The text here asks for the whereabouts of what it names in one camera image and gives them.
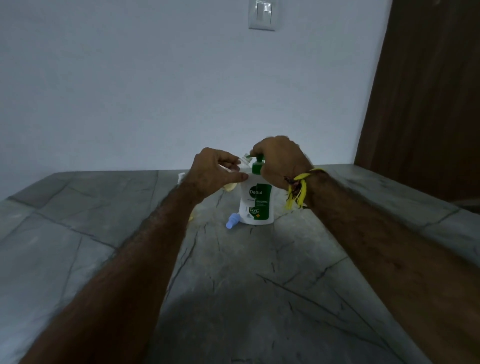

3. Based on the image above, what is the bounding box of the brown wooden door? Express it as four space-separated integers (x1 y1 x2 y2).
354 0 480 203

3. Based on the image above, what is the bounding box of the person's left hand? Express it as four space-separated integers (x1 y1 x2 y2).
181 147 250 204

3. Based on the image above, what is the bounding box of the person's right forearm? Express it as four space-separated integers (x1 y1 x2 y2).
304 169 480 364

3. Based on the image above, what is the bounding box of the yellow thread wristband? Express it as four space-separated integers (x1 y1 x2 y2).
283 167 328 211

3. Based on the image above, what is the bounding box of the white yellow refill pouch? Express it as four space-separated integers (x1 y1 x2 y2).
177 153 253 221

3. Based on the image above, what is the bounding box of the white wall light switch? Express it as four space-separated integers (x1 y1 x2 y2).
248 0 277 32

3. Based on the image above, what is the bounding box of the person's right hand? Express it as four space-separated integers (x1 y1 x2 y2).
249 136 314 191

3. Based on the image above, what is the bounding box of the person's left forearm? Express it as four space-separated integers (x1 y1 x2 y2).
19 184 206 364

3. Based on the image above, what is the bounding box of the white green-labelled soap bottle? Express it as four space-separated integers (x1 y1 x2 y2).
239 173 275 226

